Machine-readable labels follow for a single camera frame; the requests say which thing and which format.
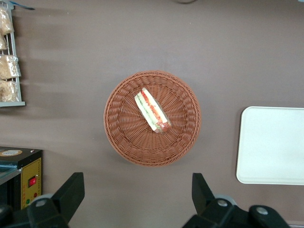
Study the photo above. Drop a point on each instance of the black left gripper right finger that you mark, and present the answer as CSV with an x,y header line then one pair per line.
x,y
221,213

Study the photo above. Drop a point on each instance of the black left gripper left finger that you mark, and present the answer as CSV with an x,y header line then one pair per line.
x,y
64,197

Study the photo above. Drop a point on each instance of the plastic-wrapped triangle sandwich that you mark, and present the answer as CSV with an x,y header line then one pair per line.
x,y
153,111

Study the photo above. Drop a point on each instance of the cream rectangular plastic tray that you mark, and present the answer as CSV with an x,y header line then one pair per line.
x,y
270,145

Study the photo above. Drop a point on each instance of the round brown wicker basket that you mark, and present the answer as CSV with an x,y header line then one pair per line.
x,y
123,133

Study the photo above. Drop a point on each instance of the tray of packaged crackers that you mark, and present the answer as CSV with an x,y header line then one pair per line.
x,y
14,47

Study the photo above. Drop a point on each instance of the black sealing machine yellow panel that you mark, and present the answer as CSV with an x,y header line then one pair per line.
x,y
31,171

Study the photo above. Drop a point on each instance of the clear bag of crackers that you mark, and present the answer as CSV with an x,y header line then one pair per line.
x,y
2,42
5,21
8,66
8,91

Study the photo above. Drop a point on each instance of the thin blue strip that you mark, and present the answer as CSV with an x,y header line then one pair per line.
x,y
25,7

